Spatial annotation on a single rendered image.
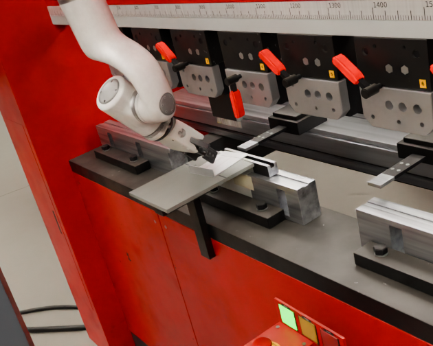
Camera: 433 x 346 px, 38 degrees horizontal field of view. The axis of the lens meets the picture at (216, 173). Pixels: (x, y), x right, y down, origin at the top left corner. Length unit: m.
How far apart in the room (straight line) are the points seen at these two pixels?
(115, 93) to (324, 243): 0.56
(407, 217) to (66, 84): 1.40
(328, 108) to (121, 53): 0.42
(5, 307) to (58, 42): 1.09
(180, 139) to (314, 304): 0.47
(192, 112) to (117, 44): 0.92
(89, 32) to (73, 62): 0.99
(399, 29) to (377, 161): 0.60
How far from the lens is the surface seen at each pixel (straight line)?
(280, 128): 1.73
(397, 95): 1.11
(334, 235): 1.44
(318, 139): 1.74
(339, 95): 1.21
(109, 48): 1.32
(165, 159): 1.93
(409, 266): 1.26
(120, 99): 1.34
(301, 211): 1.48
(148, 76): 1.30
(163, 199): 1.50
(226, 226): 1.57
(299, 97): 1.29
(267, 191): 1.55
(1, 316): 1.49
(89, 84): 2.34
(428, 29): 1.04
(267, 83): 1.35
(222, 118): 1.62
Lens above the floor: 1.62
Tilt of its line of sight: 23 degrees down
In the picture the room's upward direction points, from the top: 14 degrees counter-clockwise
